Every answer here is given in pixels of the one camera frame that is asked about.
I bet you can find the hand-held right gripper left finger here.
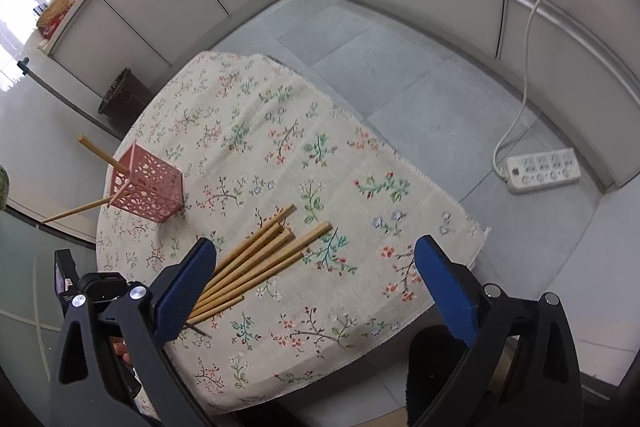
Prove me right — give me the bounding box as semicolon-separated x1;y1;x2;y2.
50;237;217;427

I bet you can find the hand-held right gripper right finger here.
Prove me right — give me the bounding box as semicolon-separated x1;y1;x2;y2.
414;235;584;427

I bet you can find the long wooden chopstick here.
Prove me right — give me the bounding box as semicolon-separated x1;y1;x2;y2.
41;193;132;224
77;134;136;178

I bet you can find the pile of wooden chopsticks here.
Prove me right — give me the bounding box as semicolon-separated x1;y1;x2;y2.
186;204;334;327

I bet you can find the pink perforated utensil basket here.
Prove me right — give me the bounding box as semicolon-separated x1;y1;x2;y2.
107;143;184;224

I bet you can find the person's left hand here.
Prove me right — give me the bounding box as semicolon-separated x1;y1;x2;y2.
112;339;133;366

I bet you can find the frosted glass door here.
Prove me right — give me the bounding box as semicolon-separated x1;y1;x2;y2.
0;202;101;427

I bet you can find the white power strip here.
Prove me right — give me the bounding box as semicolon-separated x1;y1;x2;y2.
505;148;582;194

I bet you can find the floral tablecloth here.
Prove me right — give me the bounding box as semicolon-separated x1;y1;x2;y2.
95;51;489;416

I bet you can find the brown trash bin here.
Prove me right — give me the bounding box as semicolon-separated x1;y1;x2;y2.
97;67;156;140

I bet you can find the wicker basket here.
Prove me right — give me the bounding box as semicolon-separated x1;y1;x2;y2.
36;0;77;30

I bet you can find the mop handle leaning on wall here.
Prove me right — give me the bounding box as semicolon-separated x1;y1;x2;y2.
16;57;124;142

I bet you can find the white power cable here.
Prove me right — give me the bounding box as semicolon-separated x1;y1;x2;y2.
493;0;577;182

